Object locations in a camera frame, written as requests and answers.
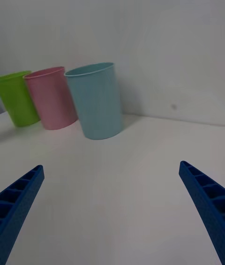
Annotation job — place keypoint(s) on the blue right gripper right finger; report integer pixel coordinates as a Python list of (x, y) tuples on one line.
[(208, 206)]

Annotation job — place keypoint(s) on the green plastic bin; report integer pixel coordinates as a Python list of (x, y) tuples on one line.
[(17, 100)]

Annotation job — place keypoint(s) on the pink plastic bin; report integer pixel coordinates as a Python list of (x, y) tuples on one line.
[(54, 100)]

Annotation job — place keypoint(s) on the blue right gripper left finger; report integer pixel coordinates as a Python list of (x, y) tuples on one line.
[(18, 208)]

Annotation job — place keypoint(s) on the pale blue plastic bin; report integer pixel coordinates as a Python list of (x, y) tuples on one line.
[(98, 105)]

